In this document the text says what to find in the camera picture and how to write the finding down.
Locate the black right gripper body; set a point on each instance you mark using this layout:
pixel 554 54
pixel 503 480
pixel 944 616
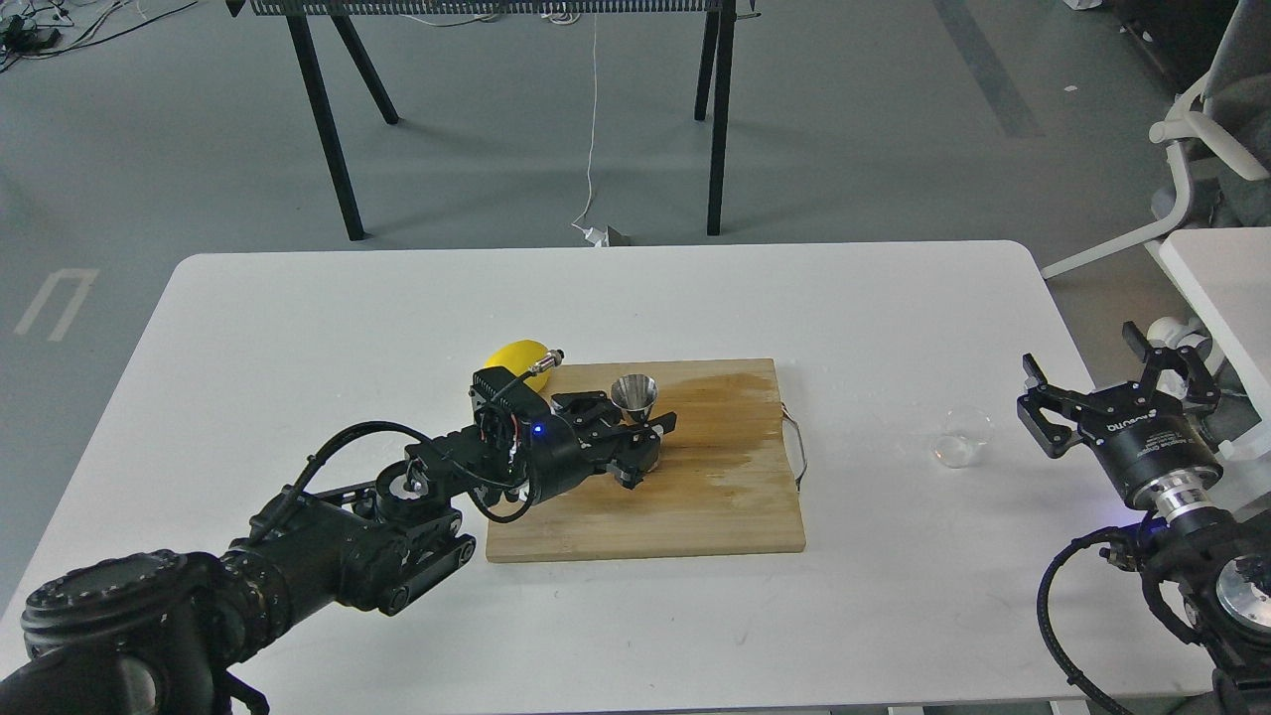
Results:
pixel 1139 436

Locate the small clear glass cup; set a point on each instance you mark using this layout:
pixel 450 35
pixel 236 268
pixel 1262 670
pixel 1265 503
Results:
pixel 962 438

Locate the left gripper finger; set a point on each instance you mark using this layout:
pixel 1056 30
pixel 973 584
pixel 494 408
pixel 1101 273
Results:
pixel 626 452
pixel 586 407

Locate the white side table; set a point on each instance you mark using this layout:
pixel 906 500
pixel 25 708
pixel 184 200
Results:
pixel 1225 276

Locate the yellow lemon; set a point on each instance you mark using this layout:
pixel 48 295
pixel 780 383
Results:
pixel 518 357

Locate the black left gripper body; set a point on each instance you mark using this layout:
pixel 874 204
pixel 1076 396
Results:
pixel 522 443

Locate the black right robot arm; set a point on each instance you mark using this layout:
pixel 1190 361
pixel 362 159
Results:
pixel 1203 573

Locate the wooden cutting board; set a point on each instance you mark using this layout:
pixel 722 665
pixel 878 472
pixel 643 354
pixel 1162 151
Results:
pixel 724 485

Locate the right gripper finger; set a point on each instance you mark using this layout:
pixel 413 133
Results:
pixel 1201 392
pixel 1057 417

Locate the white office chair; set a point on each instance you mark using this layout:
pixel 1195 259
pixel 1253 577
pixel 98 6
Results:
pixel 1215 137

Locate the steel double jigger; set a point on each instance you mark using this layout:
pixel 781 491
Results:
pixel 634 394

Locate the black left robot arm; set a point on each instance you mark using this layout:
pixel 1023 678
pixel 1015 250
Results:
pixel 369 524

